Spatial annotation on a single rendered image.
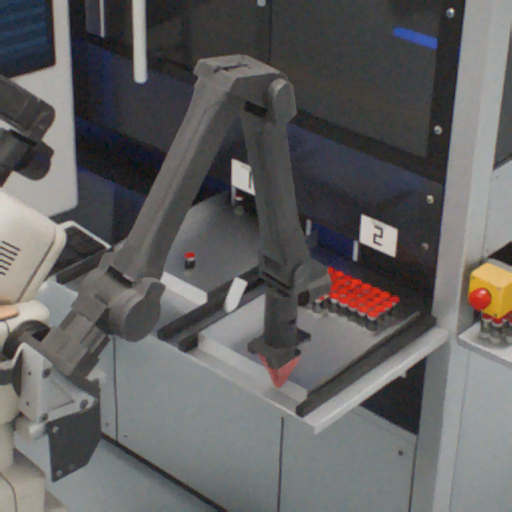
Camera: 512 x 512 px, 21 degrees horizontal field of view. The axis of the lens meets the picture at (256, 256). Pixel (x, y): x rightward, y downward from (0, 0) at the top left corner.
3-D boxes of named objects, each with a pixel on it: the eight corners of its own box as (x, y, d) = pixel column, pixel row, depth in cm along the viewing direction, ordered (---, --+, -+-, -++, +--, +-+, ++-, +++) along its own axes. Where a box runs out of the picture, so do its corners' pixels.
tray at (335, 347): (312, 277, 274) (313, 263, 272) (418, 326, 259) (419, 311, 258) (198, 348, 251) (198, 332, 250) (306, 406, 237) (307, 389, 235)
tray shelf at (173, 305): (210, 203, 303) (210, 196, 303) (470, 323, 264) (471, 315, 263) (47, 285, 272) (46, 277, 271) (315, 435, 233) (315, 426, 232)
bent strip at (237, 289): (235, 302, 265) (236, 276, 262) (247, 307, 264) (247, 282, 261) (185, 330, 256) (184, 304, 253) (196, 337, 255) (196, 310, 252)
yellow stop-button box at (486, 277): (487, 290, 257) (491, 257, 253) (519, 304, 252) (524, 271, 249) (464, 305, 252) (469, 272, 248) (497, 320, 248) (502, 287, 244)
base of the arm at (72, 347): (16, 338, 195) (65, 375, 188) (51, 293, 196) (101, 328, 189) (48, 363, 202) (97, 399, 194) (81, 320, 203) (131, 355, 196)
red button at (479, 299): (476, 299, 251) (478, 281, 249) (494, 307, 248) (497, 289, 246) (464, 307, 248) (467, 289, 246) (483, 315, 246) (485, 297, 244)
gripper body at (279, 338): (312, 343, 237) (314, 308, 233) (274, 368, 230) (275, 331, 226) (283, 329, 240) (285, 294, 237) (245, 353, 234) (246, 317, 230)
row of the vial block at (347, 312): (306, 298, 267) (307, 278, 264) (379, 333, 257) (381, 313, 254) (298, 302, 265) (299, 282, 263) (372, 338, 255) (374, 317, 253)
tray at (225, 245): (226, 203, 300) (226, 189, 298) (317, 244, 285) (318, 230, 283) (114, 260, 278) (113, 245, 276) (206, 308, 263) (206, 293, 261)
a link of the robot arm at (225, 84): (198, 31, 193) (248, 56, 187) (251, 57, 204) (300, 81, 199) (68, 309, 199) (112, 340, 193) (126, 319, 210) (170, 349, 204)
